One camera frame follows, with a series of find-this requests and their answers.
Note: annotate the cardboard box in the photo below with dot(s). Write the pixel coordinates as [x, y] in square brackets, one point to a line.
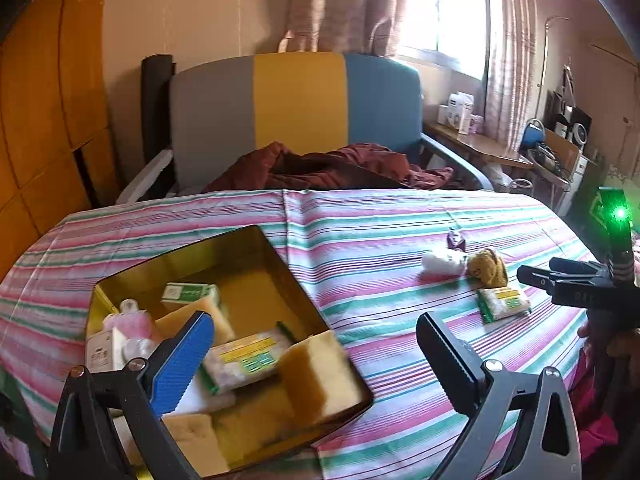
[562, 152]

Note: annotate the black rolled mat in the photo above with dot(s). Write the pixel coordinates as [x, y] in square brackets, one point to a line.
[155, 105]

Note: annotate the bright window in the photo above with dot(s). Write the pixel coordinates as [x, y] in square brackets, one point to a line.
[445, 10]

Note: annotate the magenta garment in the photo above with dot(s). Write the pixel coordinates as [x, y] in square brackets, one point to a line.
[595, 425]

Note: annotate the maroon cloth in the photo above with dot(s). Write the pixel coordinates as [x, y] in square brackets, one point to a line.
[325, 167]

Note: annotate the packet with yellow green label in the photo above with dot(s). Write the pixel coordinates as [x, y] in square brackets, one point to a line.
[245, 360]
[505, 305]

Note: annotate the black desktop items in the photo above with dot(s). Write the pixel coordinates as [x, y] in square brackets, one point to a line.
[570, 117]

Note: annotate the white printed carton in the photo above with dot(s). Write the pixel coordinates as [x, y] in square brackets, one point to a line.
[102, 352]

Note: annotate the brown crumpled cloth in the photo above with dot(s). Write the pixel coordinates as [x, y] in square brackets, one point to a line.
[490, 267]

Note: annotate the small purple wrapper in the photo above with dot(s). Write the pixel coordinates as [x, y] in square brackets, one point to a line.
[456, 240]

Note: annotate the pink plastic bottle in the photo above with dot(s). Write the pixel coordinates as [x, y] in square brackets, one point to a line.
[127, 320]

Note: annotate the white product boxes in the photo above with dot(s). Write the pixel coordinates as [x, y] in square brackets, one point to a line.
[457, 112]

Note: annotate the pink patterned curtain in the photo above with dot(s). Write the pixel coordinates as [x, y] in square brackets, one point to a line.
[345, 5]
[510, 50]

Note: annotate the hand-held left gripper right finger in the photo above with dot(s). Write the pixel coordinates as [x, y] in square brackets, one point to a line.
[450, 360]

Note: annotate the wooden desk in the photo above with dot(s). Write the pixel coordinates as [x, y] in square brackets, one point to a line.
[475, 147]

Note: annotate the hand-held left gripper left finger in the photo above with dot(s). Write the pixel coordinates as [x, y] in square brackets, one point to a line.
[180, 360]

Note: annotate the yellow sponge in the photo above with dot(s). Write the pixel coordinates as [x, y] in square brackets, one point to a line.
[222, 322]
[197, 445]
[320, 375]

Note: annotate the green white small box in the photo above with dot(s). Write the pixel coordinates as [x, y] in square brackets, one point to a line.
[190, 294]

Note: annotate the grey yellow blue armchair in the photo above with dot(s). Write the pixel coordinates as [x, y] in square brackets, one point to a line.
[300, 105]

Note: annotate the person's right hand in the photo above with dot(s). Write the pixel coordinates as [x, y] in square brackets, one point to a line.
[629, 346]

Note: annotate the gold metal tin box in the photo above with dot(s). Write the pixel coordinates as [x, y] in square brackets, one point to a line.
[260, 280]

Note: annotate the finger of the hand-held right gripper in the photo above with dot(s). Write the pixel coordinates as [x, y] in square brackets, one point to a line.
[580, 267]
[575, 290]

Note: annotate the pink green striped tablecloth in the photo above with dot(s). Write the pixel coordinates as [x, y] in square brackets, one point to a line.
[375, 260]

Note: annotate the wooden wardrobe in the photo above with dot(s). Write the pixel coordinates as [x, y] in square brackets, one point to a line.
[45, 110]

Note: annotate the small pink box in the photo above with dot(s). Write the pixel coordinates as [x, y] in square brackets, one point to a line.
[477, 124]

